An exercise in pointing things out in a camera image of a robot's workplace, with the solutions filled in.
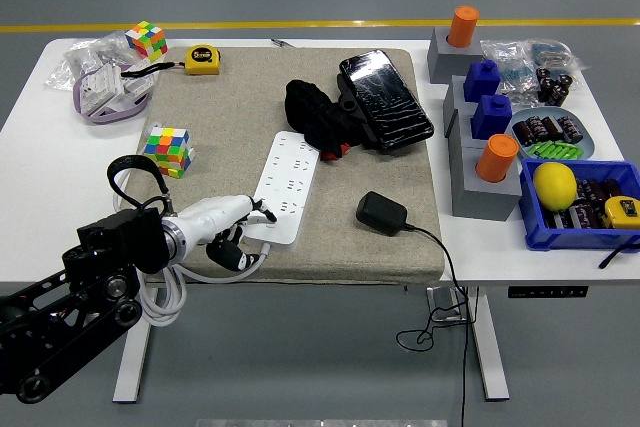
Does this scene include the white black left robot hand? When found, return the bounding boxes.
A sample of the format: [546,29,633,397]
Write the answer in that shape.
[175,193,279,272]

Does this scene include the black power adapter plug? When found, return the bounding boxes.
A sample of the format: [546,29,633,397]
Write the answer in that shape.
[355,190,408,238]

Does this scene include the thin black adapter cord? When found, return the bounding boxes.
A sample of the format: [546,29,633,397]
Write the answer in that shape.
[395,222,474,427]

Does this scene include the colourful stickerless puzzle cube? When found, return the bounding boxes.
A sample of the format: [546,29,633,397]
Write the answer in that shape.
[143,125,197,180]

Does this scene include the white power strip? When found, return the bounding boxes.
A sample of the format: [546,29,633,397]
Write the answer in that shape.
[242,130,322,249]

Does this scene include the grey-brown fabric mat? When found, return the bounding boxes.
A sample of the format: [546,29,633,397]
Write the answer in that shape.
[130,46,447,285]

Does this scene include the black cloth with red patch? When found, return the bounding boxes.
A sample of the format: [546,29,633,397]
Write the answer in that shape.
[282,78,372,163]

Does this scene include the purple-rimmed tray of white parts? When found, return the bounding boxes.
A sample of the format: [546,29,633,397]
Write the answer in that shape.
[72,62,161,127]

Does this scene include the white table leg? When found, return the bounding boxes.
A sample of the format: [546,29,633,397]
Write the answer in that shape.
[111,319,154,405]
[466,286,512,403]

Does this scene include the black phone holder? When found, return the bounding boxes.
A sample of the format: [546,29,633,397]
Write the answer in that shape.
[335,71,387,149]

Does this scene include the clear bags of white parts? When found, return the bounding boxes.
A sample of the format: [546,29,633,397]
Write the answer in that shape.
[44,31,142,93]

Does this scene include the black smartphone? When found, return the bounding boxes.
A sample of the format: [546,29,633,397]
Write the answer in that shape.
[338,48,436,155]

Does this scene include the grey socket block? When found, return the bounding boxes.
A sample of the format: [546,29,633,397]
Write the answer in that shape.
[442,74,477,139]
[449,138,522,223]
[425,26,486,85]

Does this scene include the orange cylinder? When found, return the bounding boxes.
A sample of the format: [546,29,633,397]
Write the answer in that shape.
[475,133,520,184]
[445,5,481,49]

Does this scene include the blue square peg block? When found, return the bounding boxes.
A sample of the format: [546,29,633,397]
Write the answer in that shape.
[470,93,514,141]
[461,58,503,104]

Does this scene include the clear bag of small parts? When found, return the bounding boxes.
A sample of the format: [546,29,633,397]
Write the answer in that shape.
[480,39,540,97]

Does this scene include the yellow lemon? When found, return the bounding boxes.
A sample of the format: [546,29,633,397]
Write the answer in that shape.
[531,162,579,214]

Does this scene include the black table control panel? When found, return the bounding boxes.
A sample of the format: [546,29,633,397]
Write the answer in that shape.
[507,285,590,300]

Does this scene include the green battery cluster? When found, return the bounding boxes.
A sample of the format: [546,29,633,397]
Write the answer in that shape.
[526,140,585,160]

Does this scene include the blue plastic bin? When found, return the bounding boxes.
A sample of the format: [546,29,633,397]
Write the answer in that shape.
[517,158,640,253]

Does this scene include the cluster of standing dark capacitors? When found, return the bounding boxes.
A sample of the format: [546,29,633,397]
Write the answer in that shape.
[535,66,576,108]

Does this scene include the pile of dark capacitors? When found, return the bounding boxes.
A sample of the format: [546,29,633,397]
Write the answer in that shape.
[542,177,624,231]

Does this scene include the clear bag with blue coil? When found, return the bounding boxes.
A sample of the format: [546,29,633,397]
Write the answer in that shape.
[528,38,592,74]

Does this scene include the light blue oval plate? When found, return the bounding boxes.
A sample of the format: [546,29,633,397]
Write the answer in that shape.
[509,107,597,163]

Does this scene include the yellow tape measure with label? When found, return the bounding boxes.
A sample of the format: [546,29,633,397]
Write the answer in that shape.
[602,195,640,231]

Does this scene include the thick white power strip cable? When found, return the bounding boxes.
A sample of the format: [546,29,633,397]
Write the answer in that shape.
[111,179,274,330]

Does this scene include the yellow tape measure black strap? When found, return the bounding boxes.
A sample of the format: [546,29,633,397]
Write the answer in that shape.
[119,43,223,80]

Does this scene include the colourful cube with white frame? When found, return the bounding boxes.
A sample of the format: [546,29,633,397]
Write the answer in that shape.
[124,20,169,61]

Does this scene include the metal bracket under table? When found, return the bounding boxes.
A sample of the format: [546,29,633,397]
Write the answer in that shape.
[425,286,464,324]

